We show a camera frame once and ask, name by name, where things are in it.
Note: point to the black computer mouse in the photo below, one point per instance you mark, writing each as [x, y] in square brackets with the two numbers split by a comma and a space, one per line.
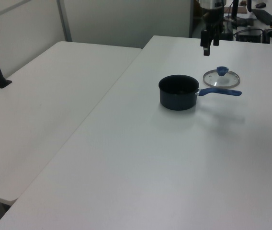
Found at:
[260, 4]

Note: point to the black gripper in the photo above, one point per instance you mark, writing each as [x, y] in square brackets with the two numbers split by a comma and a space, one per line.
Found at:
[213, 19]

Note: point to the black upright stand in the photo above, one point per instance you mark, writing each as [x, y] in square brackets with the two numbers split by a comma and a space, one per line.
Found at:
[235, 9]

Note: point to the black keyboard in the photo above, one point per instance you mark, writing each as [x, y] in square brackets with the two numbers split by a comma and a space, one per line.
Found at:
[268, 16]

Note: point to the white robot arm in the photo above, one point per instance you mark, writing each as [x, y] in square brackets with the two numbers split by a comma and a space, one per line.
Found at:
[212, 4]

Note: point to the white side table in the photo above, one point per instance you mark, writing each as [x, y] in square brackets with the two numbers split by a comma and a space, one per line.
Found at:
[42, 107]

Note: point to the grey metal partition post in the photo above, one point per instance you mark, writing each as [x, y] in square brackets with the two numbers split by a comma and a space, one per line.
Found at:
[64, 21]

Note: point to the black control box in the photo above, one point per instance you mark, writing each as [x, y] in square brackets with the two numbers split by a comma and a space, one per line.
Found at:
[249, 36]

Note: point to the glass lid with blue knob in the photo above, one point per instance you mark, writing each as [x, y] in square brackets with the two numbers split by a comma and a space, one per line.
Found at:
[222, 81]

